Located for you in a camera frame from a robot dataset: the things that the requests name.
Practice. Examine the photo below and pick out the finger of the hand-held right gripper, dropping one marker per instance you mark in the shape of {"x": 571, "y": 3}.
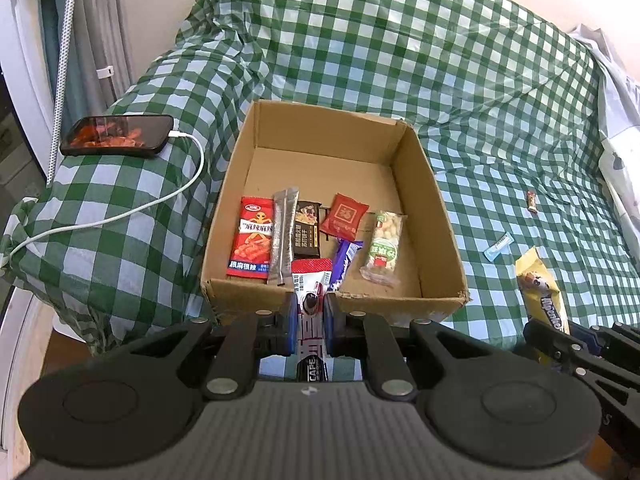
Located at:
{"x": 595, "y": 335}
{"x": 547, "y": 341}

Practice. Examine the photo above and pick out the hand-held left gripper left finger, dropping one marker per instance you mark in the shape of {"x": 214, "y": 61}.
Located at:
{"x": 287, "y": 325}

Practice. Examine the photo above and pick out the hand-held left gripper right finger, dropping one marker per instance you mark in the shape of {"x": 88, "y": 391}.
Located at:
{"x": 331, "y": 325}

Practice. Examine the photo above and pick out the red white coffee stick packet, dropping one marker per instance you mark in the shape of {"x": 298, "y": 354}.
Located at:
{"x": 310, "y": 280}

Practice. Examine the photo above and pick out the yellow snack packet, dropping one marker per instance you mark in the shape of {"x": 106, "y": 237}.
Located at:
{"x": 540, "y": 285}

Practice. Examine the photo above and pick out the purple snack packet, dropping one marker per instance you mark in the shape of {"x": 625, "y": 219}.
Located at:
{"x": 345, "y": 260}

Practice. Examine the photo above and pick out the silver stick packet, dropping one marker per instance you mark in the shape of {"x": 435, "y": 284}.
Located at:
{"x": 282, "y": 240}

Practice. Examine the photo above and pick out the clear peanut packet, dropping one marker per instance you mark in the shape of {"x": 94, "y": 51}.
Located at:
{"x": 382, "y": 250}

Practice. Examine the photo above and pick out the large red snack packet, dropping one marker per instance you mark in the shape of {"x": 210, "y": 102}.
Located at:
{"x": 250, "y": 240}

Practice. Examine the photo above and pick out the dark brown biscuit packet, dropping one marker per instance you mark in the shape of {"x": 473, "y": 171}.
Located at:
{"x": 306, "y": 230}

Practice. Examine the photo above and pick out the small red snack packet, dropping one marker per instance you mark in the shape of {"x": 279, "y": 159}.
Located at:
{"x": 344, "y": 215}

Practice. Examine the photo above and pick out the cardboard box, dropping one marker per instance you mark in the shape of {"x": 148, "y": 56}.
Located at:
{"x": 325, "y": 170}

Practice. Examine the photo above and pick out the light blue candy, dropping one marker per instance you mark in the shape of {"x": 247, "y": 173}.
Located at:
{"x": 498, "y": 247}

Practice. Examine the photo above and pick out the small brown candy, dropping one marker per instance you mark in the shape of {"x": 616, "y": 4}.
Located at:
{"x": 531, "y": 201}

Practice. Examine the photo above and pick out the black smartphone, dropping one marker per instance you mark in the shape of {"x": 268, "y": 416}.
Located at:
{"x": 115, "y": 132}

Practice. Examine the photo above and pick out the green checkered bed cloth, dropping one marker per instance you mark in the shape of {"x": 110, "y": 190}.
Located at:
{"x": 400, "y": 60}

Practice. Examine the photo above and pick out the white clip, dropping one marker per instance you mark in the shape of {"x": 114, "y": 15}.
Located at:
{"x": 105, "y": 72}

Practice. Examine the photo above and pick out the grey curtain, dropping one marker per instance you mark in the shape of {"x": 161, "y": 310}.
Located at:
{"x": 95, "y": 20}

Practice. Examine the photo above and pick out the white cabinet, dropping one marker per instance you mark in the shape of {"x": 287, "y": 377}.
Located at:
{"x": 20, "y": 60}

